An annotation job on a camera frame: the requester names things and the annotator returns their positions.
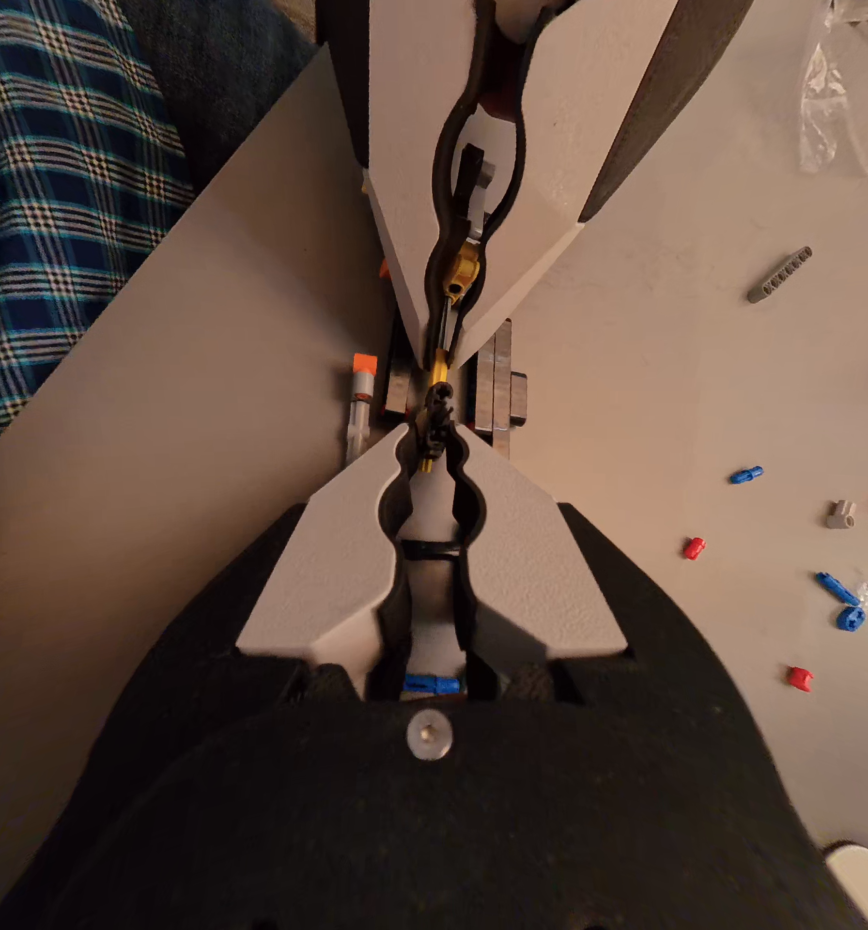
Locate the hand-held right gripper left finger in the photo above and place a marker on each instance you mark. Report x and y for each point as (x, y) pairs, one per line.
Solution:
(318, 574)

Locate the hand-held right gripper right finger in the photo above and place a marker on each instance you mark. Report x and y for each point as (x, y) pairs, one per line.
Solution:
(543, 574)

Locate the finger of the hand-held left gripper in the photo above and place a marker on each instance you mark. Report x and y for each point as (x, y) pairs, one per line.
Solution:
(405, 109)
(586, 109)

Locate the grey orange-ended lego link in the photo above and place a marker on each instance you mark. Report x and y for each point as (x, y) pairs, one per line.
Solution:
(361, 407)

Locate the black lego gear frame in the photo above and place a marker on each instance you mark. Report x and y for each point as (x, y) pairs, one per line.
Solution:
(436, 421)

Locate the black lego chassis assembly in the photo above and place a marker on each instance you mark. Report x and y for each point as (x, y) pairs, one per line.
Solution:
(503, 385)

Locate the red lego bush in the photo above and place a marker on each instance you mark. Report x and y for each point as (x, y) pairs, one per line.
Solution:
(799, 678)
(693, 548)

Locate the blue lego pin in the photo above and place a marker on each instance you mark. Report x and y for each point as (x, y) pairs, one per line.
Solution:
(430, 684)
(837, 588)
(746, 475)

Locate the grey holed lego beam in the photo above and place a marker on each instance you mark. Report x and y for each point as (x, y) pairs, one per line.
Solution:
(779, 274)

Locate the light grey lego connector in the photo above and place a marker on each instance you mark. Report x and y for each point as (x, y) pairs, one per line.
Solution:
(841, 514)

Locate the blue short lego liftarm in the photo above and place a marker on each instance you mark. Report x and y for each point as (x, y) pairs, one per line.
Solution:
(850, 619)

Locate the clear plastic bag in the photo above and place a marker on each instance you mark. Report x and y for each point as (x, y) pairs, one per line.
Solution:
(833, 87)

